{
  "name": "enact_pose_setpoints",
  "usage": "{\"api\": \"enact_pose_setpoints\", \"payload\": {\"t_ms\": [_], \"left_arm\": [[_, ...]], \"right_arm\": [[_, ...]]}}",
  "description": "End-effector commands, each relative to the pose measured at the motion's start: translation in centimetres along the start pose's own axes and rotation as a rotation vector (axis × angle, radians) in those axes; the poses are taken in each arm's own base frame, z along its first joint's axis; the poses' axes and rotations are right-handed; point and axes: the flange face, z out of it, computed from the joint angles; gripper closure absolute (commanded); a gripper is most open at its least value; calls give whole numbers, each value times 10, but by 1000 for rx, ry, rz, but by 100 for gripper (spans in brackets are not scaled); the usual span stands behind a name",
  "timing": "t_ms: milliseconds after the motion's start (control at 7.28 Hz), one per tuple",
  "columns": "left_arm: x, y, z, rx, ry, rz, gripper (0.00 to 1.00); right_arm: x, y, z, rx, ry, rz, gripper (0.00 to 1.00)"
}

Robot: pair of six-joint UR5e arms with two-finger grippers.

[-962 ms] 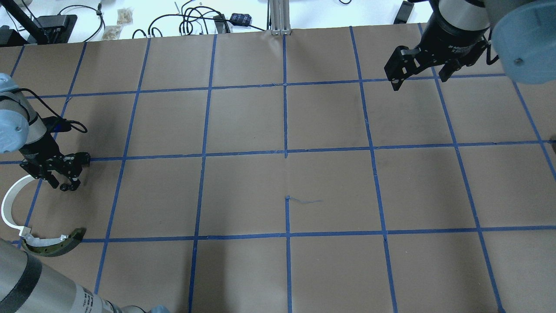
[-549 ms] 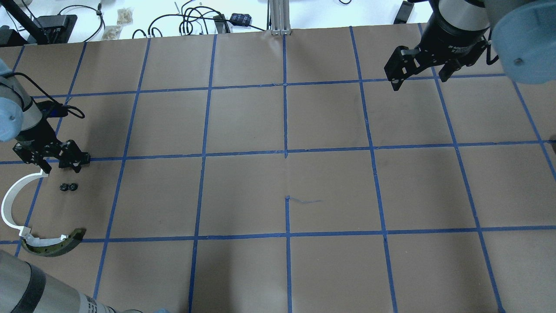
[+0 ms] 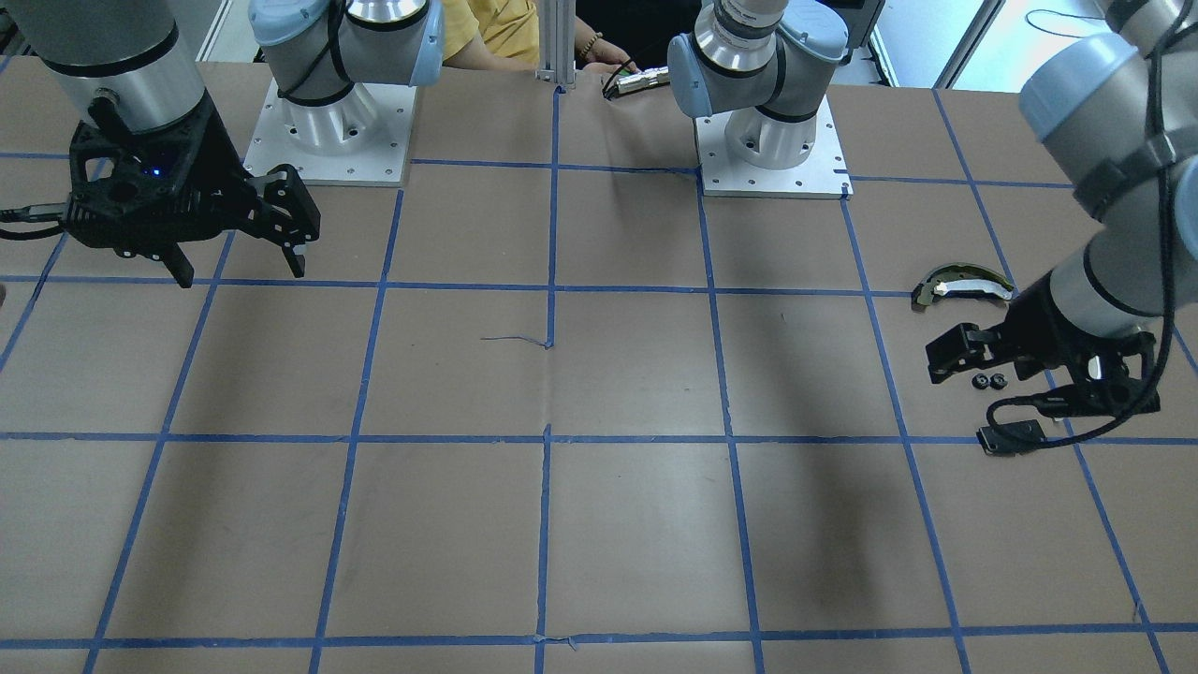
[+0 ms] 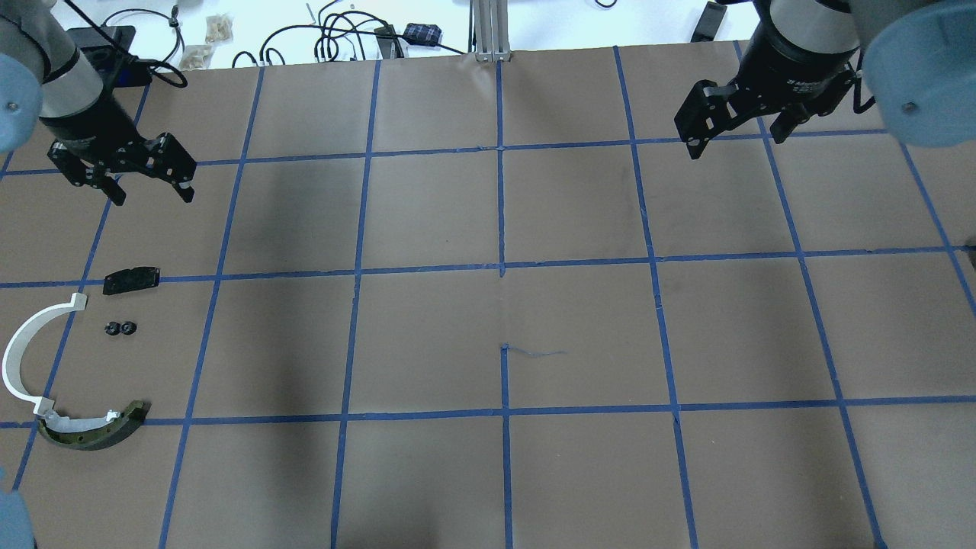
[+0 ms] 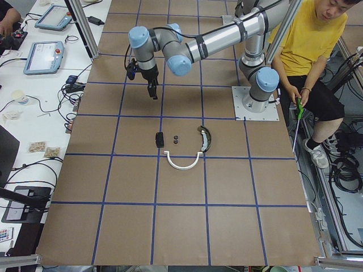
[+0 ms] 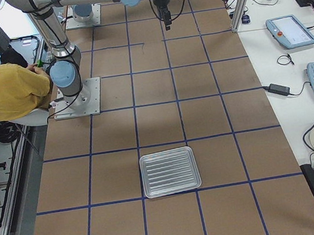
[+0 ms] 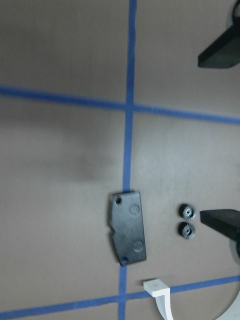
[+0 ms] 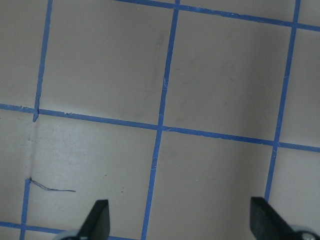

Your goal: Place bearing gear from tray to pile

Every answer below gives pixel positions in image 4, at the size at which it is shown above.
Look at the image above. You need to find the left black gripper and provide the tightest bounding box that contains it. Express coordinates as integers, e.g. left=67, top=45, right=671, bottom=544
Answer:
left=47, top=98, right=197, bottom=207

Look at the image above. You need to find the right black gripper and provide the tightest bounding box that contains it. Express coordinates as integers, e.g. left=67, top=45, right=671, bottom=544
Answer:
left=674, top=46, right=855, bottom=160

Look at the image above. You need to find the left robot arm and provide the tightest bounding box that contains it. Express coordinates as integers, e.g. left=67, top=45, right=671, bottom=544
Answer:
left=2, top=1, right=197, bottom=451

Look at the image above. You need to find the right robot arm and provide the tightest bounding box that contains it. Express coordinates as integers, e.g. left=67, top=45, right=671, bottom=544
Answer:
left=674, top=1, right=975, bottom=159

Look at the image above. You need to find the small black flat plate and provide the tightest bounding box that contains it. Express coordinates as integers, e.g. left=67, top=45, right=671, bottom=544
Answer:
left=102, top=265, right=161, bottom=296

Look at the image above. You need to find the black power adapter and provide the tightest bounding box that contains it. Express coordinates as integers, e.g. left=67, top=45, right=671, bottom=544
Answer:
left=689, top=1, right=727, bottom=43

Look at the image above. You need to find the bag of small parts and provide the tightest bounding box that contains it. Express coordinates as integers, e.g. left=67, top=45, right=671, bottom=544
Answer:
left=178, top=43, right=214, bottom=72

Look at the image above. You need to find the white side table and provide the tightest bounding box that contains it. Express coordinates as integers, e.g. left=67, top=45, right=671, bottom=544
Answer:
left=52, top=1, right=705, bottom=69

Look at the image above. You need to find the white curved plastic part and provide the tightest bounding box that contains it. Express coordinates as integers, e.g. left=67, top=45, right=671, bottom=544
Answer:
left=2, top=293, right=89, bottom=417

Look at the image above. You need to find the olive curved brake shoe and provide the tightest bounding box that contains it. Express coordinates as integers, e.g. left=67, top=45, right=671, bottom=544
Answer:
left=37, top=400, right=151, bottom=451

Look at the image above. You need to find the aluminium frame post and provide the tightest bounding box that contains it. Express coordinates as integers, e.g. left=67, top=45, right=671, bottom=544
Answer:
left=468, top=0, right=512, bottom=63

